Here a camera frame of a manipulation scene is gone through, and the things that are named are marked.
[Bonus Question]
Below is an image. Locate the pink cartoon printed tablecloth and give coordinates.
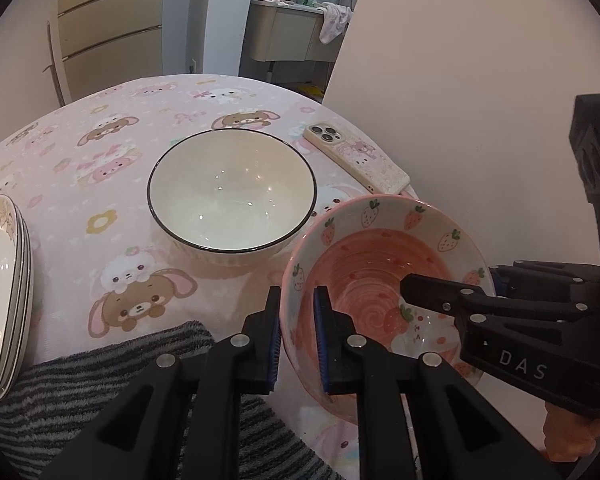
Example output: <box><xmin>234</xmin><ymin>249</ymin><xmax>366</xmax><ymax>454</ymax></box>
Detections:
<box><xmin>0</xmin><ymin>74</ymin><xmax>421</xmax><ymax>480</ymax></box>

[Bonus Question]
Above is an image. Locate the person's right hand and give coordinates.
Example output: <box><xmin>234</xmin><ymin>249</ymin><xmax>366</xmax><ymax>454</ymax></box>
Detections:
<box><xmin>542</xmin><ymin>402</ymin><xmax>600</xmax><ymax>463</ymax></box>

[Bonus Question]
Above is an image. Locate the beige vanity cabinet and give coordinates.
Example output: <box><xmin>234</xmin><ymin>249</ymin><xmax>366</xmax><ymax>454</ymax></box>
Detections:
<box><xmin>240</xmin><ymin>0</ymin><xmax>346</xmax><ymax>63</ymax></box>

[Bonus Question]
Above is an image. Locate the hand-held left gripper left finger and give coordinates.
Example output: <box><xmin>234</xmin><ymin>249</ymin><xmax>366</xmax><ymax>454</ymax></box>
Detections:
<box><xmin>40</xmin><ymin>286</ymin><xmax>282</xmax><ymax>480</ymax></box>

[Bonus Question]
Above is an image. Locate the phone in pink case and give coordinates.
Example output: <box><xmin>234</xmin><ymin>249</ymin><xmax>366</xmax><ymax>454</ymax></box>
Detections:
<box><xmin>302</xmin><ymin>121</ymin><xmax>411</xmax><ymax>196</ymax></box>

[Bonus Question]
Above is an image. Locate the white towel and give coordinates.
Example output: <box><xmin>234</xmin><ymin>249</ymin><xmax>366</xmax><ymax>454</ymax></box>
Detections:
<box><xmin>319</xmin><ymin>2</ymin><xmax>353</xmax><ymax>45</ymax></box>

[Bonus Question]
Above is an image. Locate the pink strawberry print bowl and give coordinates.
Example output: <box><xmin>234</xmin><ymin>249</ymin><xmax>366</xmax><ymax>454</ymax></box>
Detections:
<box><xmin>279</xmin><ymin>195</ymin><xmax>496</xmax><ymax>423</ymax></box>

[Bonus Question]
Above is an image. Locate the grey striped cloth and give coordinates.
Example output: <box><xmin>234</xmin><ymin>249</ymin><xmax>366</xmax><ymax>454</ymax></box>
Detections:
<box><xmin>0</xmin><ymin>320</ymin><xmax>346</xmax><ymax>480</ymax></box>

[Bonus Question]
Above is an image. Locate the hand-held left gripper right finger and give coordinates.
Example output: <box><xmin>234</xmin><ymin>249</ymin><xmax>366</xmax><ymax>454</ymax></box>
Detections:
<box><xmin>312</xmin><ymin>285</ymin><xmax>563</xmax><ymax>480</ymax></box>

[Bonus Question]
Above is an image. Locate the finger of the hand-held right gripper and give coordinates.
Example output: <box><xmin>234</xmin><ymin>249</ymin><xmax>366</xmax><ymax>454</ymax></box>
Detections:
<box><xmin>400</xmin><ymin>273</ymin><xmax>595</xmax><ymax>327</ymax></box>
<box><xmin>489</xmin><ymin>259</ymin><xmax>600</xmax><ymax>307</ymax></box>

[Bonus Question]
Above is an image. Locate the white bowl with black rim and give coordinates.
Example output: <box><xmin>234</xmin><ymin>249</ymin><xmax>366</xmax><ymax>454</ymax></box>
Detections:
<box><xmin>146</xmin><ymin>128</ymin><xmax>317</xmax><ymax>267</ymax></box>

